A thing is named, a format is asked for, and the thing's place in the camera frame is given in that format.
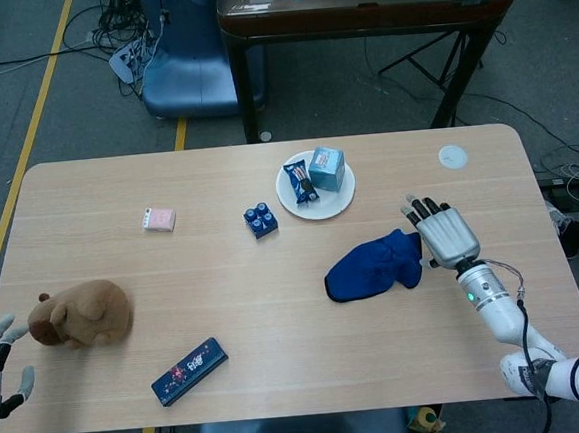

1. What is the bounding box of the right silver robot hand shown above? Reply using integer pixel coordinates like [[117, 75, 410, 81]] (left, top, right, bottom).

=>
[[398, 189, 483, 274]]

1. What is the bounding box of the white paper plate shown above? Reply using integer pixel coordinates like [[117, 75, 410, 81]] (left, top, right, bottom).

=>
[[272, 146, 360, 224]]

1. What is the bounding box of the brown plush toy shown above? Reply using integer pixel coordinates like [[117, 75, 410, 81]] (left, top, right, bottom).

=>
[[24, 277, 138, 354]]

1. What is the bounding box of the light blue carton box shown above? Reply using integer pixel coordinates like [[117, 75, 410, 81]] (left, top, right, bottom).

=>
[[305, 144, 349, 195]]

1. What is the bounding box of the blue cookie snack packet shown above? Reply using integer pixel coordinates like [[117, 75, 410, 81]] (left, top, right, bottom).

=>
[[282, 159, 321, 207]]

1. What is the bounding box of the blue building block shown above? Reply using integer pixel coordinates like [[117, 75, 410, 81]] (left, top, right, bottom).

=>
[[241, 200, 281, 241]]

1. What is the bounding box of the dark blue floral long box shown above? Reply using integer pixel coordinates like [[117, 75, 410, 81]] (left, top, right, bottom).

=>
[[147, 336, 233, 409]]

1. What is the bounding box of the dark wood mahjong table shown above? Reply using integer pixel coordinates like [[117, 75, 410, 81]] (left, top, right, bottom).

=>
[[215, 0, 528, 146]]

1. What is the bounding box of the pink tissue pack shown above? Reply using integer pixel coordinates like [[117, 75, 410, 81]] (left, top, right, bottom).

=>
[[140, 204, 179, 235]]

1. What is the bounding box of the blue chair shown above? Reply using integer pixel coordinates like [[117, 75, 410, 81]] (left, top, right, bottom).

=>
[[134, 0, 268, 124]]

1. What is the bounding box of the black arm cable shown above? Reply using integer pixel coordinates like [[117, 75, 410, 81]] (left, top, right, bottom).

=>
[[486, 255, 556, 433]]

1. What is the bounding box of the tangle of floor cables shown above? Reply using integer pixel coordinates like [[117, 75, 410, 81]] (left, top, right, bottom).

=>
[[59, 0, 161, 103]]

